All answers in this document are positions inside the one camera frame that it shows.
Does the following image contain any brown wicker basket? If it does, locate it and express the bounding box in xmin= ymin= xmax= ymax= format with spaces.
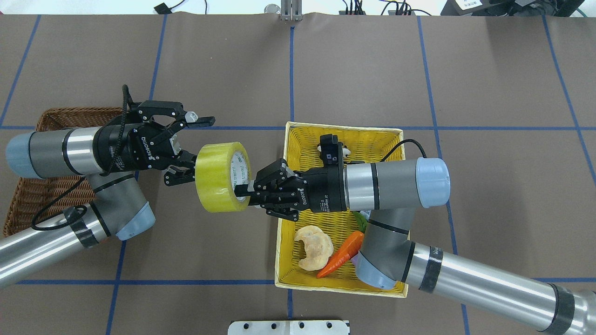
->
xmin=2 ymin=107 xmax=126 ymax=238

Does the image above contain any yellow plastic basket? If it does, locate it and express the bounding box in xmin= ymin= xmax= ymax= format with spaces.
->
xmin=274 ymin=121 xmax=410 ymax=298

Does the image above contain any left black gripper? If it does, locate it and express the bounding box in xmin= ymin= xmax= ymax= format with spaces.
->
xmin=92 ymin=100 xmax=216 ymax=187

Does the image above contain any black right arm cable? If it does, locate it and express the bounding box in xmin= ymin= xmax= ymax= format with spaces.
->
xmin=379 ymin=139 xmax=427 ymax=162

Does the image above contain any aluminium frame post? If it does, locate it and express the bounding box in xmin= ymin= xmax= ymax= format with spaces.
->
xmin=279 ymin=0 xmax=304 ymax=22

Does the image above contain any small black dongle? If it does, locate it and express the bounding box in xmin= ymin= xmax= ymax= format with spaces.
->
xmin=154 ymin=3 xmax=172 ymax=15

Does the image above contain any beige toy croissant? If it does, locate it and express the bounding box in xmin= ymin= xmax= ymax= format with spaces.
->
xmin=294 ymin=225 xmax=334 ymax=271

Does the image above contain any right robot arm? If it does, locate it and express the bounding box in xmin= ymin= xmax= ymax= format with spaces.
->
xmin=237 ymin=157 xmax=595 ymax=335

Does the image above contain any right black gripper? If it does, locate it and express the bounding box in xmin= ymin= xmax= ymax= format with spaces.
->
xmin=234 ymin=159 xmax=347 ymax=222

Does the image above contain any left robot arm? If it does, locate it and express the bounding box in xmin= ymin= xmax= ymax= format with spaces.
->
xmin=1 ymin=98 xmax=215 ymax=288

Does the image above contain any orange toy carrot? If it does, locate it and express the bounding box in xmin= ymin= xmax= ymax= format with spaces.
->
xmin=316 ymin=231 xmax=365 ymax=279

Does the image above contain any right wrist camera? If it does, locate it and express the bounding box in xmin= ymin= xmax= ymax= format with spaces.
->
xmin=319 ymin=134 xmax=344 ymax=167

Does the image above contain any yellow tape roll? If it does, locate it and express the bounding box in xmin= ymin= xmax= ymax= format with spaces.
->
xmin=195 ymin=142 xmax=251 ymax=213

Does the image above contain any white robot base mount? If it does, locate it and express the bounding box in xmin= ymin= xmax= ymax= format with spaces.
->
xmin=227 ymin=320 xmax=351 ymax=335

